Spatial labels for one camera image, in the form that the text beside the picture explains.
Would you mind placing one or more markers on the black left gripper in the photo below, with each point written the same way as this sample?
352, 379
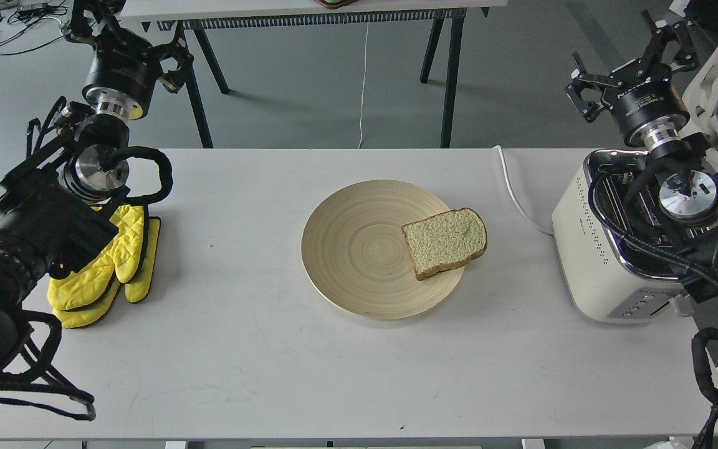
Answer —
123, 72

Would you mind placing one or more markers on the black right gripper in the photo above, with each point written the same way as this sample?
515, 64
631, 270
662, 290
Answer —
636, 96

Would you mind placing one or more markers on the slice of bread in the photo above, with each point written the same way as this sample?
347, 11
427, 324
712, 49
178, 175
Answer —
445, 241

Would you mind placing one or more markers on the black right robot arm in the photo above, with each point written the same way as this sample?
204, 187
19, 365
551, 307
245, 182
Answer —
638, 227

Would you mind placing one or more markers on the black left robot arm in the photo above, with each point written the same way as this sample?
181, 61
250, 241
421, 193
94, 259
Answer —
58, 204

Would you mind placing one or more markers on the cream white toaster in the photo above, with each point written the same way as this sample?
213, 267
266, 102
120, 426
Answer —
608, 280

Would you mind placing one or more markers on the background table with black legs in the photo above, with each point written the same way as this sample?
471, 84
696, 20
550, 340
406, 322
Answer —
199, 16

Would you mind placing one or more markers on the yellow oven mitt top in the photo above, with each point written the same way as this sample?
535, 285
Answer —
118, 261

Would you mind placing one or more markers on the yellow oven mitt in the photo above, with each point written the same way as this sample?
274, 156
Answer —
133, 291
118, 261

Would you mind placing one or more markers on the brown object on background table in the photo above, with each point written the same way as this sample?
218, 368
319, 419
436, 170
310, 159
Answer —
334, 4

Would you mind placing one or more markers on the yellow oven mitt bottom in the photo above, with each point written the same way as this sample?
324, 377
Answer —
133, 291

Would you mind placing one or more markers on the round wooden plate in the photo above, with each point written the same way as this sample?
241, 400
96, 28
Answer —
355, 254

